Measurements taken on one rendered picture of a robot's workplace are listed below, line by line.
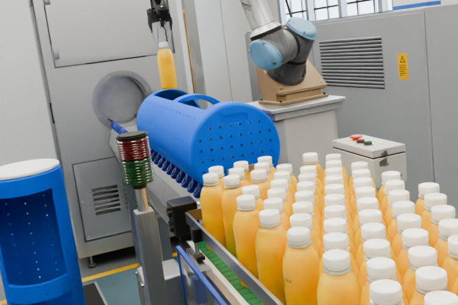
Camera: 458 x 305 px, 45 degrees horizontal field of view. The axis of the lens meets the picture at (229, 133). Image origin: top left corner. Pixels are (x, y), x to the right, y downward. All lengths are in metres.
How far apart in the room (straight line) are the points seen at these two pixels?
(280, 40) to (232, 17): 5.37
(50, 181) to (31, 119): 4.56
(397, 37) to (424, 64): 0.25
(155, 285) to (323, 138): 1.10
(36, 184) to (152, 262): 1.01
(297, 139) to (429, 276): 1.32
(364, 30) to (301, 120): 1.48
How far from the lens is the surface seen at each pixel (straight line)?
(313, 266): 0.94
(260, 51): 1.91
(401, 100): 3.25
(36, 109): 6.67
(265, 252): 1.05
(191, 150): 1.59
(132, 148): 1.09
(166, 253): 2.72
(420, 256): 0.84
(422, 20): 3.07
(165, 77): 2.30
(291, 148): 2.03
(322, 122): 2.09
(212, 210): 1.38
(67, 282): 2.24
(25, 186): 2.10
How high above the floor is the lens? 1.43
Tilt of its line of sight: 10 degrees down
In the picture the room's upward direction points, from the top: 7 degrees counter-clockwise
